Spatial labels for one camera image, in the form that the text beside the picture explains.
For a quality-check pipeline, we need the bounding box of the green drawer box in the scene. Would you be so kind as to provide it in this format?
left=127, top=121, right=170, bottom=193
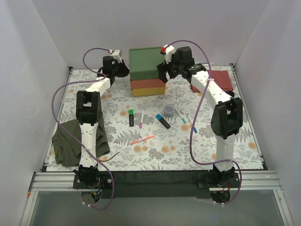
left=129, top=47, right=165, bottom=81

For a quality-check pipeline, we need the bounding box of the yellow drawer box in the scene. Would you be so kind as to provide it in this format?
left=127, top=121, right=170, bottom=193
left=132, top=86, right=166, bottom=97

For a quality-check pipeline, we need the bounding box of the green highlighter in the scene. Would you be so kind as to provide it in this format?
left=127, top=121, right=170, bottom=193
left=128, top=109, right=134, bottom=127

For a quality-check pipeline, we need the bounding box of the blue highlighter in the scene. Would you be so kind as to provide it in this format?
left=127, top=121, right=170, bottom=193
left=156, top=114, right=171, bottom=129

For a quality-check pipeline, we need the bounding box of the red drawer box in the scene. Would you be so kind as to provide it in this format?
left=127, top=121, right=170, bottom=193
left=131, top=79, right=166, bottom=89

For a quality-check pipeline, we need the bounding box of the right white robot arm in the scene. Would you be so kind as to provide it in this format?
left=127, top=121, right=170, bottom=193
left=157, top=45, right=243, bottom=187

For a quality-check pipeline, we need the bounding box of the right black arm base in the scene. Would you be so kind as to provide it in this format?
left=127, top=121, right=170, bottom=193
left=197, top=167, right=240, bottom=188

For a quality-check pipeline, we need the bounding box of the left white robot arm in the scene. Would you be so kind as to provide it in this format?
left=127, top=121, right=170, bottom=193
left=76, top=50, right=129, bottom=168

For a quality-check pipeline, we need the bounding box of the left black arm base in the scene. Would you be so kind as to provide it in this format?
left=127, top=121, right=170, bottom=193
left=72, top=165, right=113, bottom=189

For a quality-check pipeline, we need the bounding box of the clear jar of paperclips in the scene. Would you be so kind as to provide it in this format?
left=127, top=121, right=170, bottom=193
left=163, top=104, right=175, bottom=117

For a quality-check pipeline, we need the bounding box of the red folded cloth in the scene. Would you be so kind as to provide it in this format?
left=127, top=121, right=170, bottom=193
left=190, top=70, right=234, bottom=93

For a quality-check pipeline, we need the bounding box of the teal capped white marker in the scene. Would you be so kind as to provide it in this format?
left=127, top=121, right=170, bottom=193
left=175, top=107, right=186, bottom=123

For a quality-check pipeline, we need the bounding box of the purple capped white marker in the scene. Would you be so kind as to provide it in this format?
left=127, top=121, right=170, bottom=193
left=139, top=109, right=145, bottom=129

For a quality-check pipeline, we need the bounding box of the floral table mat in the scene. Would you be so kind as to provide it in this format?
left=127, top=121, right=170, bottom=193
left=46, top=65, right=264, bottom=172

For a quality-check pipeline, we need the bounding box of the blue capped white marker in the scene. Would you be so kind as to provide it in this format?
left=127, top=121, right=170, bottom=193
left=187, top=114, right=198, bottom=133

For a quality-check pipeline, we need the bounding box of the orange pen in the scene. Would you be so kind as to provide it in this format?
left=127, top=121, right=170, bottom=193
left=130, top=135, right=155, bottom=145

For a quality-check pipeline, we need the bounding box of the olive green cloth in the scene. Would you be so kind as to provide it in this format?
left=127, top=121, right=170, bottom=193
left=52, top=118, right=110, bottom=167

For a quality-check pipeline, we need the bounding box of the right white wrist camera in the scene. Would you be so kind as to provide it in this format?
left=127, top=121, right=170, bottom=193
left=160, top=45, right=175, bottom=64

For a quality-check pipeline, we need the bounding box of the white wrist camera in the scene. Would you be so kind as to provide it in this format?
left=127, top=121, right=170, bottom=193
left=111, top=49, right=122, bottom=63
left=160, top=45, right=175, bottom=64

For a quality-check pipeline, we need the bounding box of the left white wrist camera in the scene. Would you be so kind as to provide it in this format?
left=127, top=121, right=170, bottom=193
left=111, top=49, right=122, bottom=63

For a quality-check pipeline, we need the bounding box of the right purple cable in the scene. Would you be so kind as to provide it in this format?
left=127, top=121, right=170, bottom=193
left=165, top=39, right=242, bottom=208

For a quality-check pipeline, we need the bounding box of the brown strap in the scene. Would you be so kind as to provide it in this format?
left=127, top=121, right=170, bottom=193
left=97, top=152, right=120, bottom=162

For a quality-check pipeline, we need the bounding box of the aluminium front rail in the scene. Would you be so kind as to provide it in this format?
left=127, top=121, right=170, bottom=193
left=30, top=170, right=282, bottom=191

